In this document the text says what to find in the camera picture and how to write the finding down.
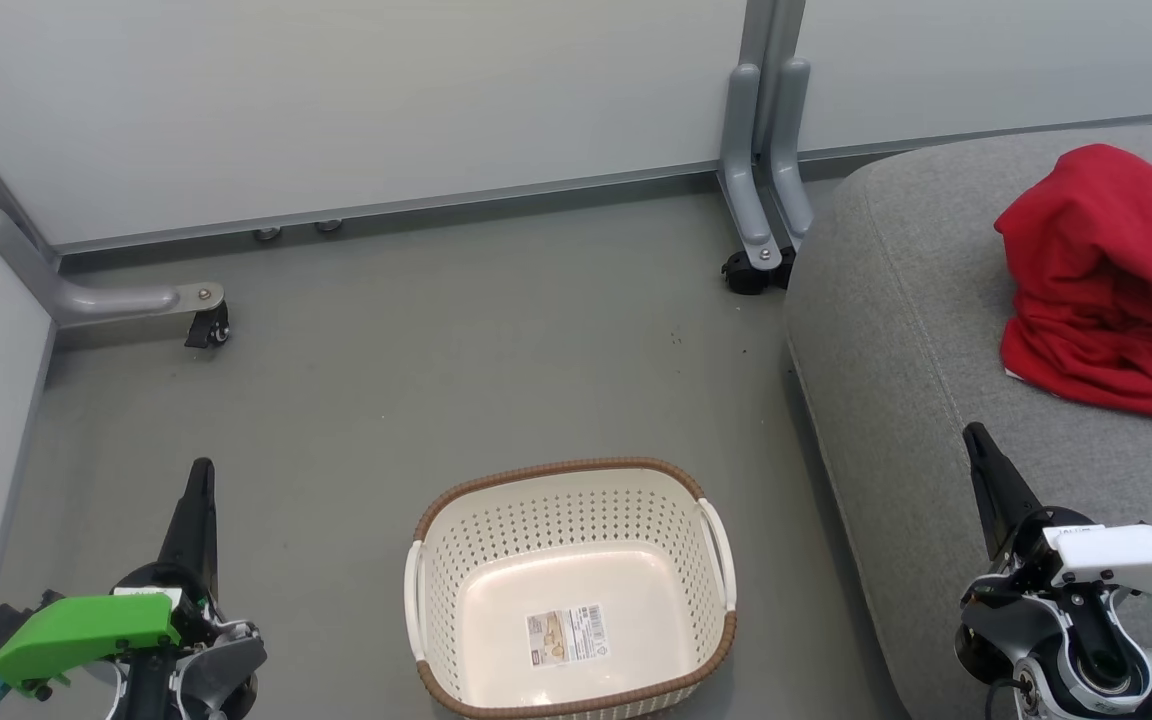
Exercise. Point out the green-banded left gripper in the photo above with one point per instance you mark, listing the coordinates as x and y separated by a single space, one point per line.
76 630

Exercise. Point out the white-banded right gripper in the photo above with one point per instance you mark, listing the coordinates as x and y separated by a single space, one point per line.
1126 560

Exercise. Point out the red clothing with white stripes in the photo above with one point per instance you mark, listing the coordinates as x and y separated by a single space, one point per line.
1096 270

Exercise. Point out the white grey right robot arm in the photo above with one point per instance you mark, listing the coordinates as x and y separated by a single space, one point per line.
1086 650

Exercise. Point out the cream perforated laundry basket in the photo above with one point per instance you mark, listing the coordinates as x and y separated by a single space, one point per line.
566 510

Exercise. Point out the black caster wheel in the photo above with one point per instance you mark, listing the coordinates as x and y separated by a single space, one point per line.
209 328
748 272

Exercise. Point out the grey fabric sofa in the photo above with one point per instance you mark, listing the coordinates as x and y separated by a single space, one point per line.
916 300

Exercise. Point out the paper label sticker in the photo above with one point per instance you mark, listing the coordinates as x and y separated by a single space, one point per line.
566 635

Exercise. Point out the grey curved partition foot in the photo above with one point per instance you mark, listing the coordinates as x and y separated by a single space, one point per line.
788 160
741 170

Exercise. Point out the grey partition post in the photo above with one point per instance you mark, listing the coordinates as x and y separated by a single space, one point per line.
766 35

